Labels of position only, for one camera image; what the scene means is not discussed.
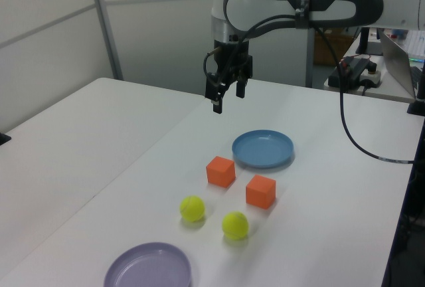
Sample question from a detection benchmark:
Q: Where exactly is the black cable strap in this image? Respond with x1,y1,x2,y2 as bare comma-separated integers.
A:
294,0,313,31

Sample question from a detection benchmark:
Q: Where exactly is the purple plate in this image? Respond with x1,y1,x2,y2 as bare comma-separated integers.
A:
103,241,193,287

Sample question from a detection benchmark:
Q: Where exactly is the orange cube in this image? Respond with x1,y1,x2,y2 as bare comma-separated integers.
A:
245,174,277,210
205,155,236,189

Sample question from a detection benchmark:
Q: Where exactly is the silver laptop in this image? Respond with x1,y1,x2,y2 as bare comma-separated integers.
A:
379,29,425,100

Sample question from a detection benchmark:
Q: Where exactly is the yellow tennis ball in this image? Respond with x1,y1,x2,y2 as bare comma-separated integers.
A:
179,195,206,223
221,211,249,240

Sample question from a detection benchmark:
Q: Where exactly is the black monitor stand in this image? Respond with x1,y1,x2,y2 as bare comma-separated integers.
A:
355,27,383,56

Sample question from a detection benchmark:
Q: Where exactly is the grey emergency stop button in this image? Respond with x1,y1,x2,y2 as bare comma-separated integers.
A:
360,62,383,89

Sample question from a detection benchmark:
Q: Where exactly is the pale background desk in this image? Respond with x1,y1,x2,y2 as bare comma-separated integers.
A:
323,36,425,104

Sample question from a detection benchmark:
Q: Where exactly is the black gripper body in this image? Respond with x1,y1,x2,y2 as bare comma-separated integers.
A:
212,39,255,84

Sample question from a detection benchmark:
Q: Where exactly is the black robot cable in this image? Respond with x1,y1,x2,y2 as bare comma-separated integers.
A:
203,14,415,165

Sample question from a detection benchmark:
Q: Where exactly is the grey partition post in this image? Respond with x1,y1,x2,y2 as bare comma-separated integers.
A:
86,0,124,81

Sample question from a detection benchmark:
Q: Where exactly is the black power box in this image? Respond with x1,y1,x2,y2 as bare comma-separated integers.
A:
327,56,370,93

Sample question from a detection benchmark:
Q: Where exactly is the cardboard box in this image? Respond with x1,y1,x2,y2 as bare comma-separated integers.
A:
313,30,353,66

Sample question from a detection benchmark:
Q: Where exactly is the blue plate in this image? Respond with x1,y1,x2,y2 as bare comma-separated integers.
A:
231,129,296,170

